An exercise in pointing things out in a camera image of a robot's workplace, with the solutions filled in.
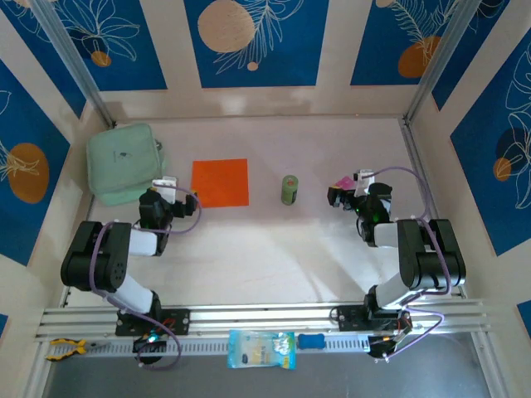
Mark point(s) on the orange square paper sheet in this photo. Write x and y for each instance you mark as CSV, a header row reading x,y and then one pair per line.
x,y
220,182

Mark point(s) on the aluminium frame post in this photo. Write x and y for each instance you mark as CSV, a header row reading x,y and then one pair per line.
x,y
70,54
444,58

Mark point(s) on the aluminium extrusion rail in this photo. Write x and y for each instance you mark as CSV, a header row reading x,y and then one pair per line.
x,y
257,315

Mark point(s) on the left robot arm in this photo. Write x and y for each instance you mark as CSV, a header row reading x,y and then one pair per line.
x,y
141,242

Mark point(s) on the mint green fabric pouch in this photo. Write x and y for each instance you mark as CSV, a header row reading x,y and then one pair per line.
x,y
120,161

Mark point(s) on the green can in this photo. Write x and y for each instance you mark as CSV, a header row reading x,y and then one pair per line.
x,y
290,190

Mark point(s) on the blue bone-shaped object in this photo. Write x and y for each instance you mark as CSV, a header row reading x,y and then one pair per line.
x,y
311,341

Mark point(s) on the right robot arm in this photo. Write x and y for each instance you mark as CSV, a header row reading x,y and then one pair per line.
x,y
386,234

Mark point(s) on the wet wipes packet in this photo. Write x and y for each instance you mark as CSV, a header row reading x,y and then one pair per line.
x,y
261,350

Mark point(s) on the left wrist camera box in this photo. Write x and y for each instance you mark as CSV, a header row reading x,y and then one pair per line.
x,y
165,182

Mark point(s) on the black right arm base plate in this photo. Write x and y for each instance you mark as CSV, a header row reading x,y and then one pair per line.
x,y
348,317

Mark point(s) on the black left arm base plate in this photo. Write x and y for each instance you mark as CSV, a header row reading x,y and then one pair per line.
x,y
178,321

